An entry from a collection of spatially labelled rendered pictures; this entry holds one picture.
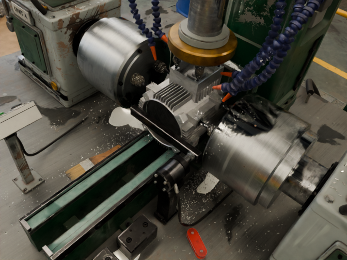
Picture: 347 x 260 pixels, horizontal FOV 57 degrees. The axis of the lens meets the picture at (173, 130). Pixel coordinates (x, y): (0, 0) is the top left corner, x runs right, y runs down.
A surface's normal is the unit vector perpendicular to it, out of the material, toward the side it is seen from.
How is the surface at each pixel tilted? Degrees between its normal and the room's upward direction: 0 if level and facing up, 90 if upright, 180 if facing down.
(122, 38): 17
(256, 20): 90
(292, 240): 90
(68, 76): 90
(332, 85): 0
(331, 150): 0
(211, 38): 0
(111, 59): 50
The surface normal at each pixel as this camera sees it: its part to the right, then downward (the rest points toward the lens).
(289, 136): -0.07, -0.55
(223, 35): 0.09, -0.68
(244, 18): -0.66, 0.51
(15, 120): 0.63, -0.02
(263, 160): -0.46, -0.04
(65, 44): 0.74, 0.53
